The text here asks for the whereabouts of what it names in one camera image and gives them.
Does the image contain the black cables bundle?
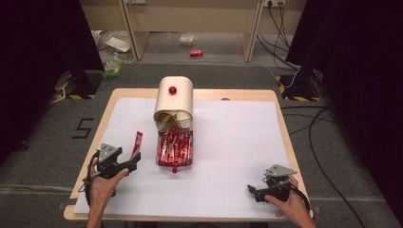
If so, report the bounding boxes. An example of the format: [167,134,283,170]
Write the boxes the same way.
[256,1,300,71]

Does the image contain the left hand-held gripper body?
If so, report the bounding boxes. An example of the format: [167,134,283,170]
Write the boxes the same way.
[94,142,131,181]

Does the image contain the white floor cable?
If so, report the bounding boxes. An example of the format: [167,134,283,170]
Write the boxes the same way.
[148,41,300,89]

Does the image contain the white table mat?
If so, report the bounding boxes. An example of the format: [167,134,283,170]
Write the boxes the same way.
[73,97,291,220]

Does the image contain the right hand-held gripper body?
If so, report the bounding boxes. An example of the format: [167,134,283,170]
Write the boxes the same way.
[260,163,298,203]

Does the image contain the beige wooden desk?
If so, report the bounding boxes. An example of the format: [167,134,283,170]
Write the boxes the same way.
[79,0,308,64]

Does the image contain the black curtain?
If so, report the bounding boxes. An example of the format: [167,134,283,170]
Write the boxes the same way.
[0,0,106,165]
[286,0,403,219]

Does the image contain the pale packets pile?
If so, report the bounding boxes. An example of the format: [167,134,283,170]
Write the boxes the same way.
[155,109,193,130]

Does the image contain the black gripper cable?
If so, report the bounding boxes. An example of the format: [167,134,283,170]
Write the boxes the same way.
[77,151,103,208]
[289,183,314,219]

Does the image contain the clear plastic bag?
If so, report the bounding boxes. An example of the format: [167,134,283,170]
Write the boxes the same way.
[178,33,198,47]

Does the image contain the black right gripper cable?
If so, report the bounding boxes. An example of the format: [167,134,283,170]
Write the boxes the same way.
[289,183,314,219]

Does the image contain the person's right hand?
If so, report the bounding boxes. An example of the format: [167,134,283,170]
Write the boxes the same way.
[264,176,309,225]

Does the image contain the single red stick sachet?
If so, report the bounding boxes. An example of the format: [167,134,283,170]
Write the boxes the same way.
[129,130,144,162]

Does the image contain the white paper sheets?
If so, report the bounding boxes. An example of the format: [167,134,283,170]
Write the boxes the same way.
[104,34,132,53]

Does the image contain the long black floor cable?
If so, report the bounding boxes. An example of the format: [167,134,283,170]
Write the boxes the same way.
[279,105,367,228]

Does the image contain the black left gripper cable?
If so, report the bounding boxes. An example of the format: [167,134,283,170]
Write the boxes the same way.
[77,151,103,208]

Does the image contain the person's left hand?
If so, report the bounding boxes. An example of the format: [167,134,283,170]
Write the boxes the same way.
[83,157,130,208]

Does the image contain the green yellow plastic bag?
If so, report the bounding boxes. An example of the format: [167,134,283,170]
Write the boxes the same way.
[102,59,124,80]

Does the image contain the white wall power outlet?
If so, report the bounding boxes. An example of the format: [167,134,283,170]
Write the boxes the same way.
[263,0,286,9]

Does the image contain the black stand base striped tape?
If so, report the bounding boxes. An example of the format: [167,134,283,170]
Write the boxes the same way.
[53,69,103,101]
[275,70,331,103]

